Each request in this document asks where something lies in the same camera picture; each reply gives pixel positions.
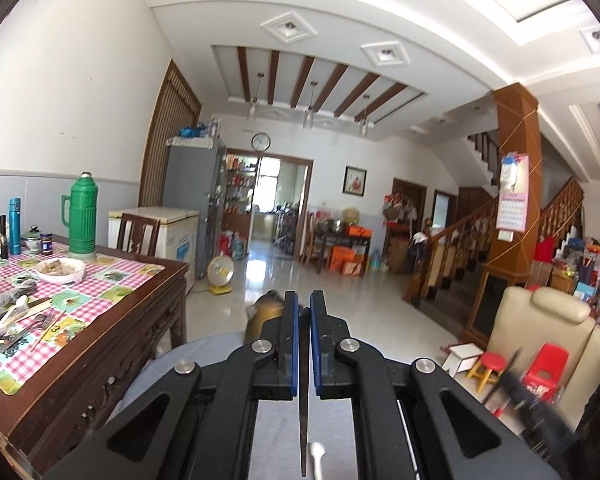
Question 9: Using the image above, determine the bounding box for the dark side table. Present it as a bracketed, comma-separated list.
[314, 226, 373, 278]

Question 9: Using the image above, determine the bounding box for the gold electric kettle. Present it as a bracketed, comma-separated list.
[244, 290, 284, 344]

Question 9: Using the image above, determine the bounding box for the white bowl with food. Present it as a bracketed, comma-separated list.
[34, 258, 86, 285]

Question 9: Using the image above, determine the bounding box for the red plastic kids chair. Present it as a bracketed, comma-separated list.
[519, 344, 569, 404]

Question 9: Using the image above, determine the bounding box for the white chest freezer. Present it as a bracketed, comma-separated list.
[108, 207, 199, 292]

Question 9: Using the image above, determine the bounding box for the wooden stair railing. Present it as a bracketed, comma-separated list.
[403, 178, 584, 307]

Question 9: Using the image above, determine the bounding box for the grey refrigerator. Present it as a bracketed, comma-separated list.
[162, 136, 226, 278]

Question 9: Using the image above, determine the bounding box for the red yellow round stool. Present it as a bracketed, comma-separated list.
[466, 352, 507, 393]

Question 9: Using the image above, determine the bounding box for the white plastic spoon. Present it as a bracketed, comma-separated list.
[309, 442, 326, 480]

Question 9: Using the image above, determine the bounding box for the green thermos jug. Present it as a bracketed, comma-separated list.
[61, 171, 98, 260]

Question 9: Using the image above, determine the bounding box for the white small stool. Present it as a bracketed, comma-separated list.
[441, 344, 483, 377]

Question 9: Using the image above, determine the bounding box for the wall calendar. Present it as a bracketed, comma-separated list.
[496, 153, 529, 233]

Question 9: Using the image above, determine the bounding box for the white floor fan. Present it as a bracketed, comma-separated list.
[207, 255, 235, 295]

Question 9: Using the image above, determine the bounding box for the framed flower picture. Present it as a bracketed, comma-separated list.
[342, 166, 367, 197]

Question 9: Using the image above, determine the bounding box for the round wall clock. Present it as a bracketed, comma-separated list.
[251, 132, 272, 153]

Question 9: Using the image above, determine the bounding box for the beige leather armchair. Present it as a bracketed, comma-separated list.
[486, 286, 600, 428]

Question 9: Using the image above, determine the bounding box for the brown wooden pillar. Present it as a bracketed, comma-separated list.
[460, 84, 543, 348]

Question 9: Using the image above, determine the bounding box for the pink checkered tablecloth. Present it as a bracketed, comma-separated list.
[0, 244, 164, 396]

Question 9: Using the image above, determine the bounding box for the carved dark wooden table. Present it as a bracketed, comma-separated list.
[0, 259, 187, 478]

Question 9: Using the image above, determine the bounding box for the blue slim bottle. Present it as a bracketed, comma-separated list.
[7, 197, 21, 256]

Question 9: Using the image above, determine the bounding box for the dark wooden chair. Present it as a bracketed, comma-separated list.
[116, 214, 160, 257]

